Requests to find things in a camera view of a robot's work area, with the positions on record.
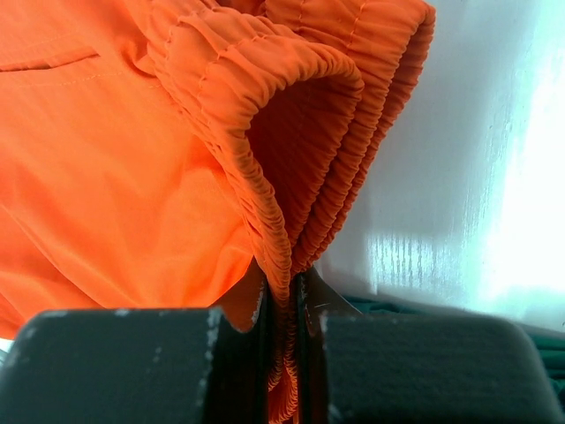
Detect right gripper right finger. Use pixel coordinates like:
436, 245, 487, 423
296, 270, 557, 423

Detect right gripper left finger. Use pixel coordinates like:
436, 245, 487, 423
1, 263, 268, 423

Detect green shorts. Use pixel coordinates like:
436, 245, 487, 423
349, 297, 564, 423

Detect orange shorts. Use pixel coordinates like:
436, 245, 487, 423
1, 1, 435, 423

